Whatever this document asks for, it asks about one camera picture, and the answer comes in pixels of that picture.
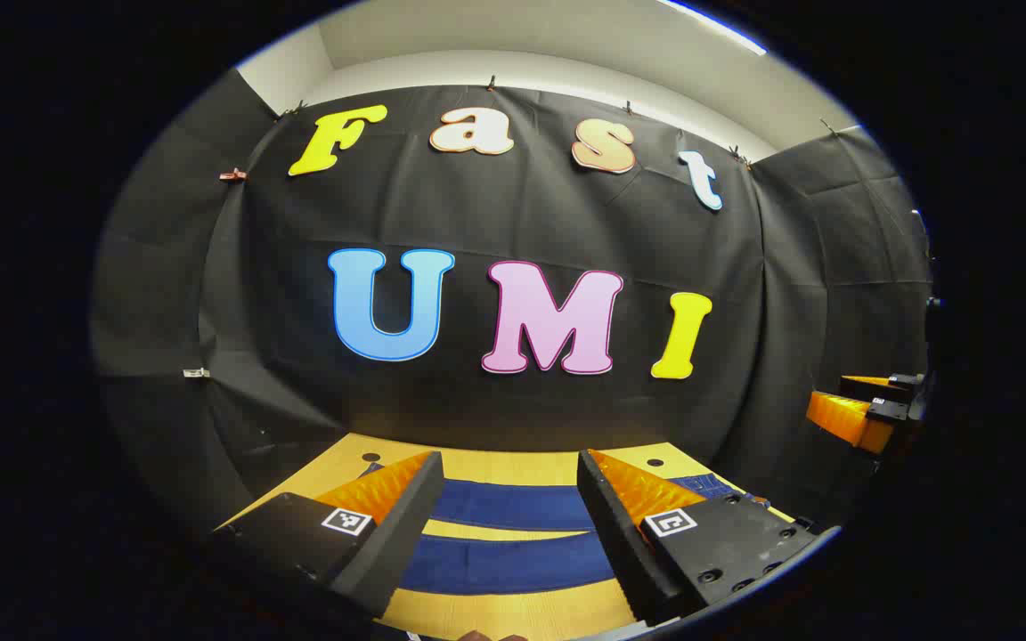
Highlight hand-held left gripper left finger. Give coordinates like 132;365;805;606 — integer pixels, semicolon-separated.
210;450;445;620

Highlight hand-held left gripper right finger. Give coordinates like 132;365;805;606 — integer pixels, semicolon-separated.
577;448;821;626

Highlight blue denim jeans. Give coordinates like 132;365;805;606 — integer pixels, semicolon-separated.
360;461;768;596

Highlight black backdrop cloth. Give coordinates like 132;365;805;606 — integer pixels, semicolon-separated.
90;69;934;535

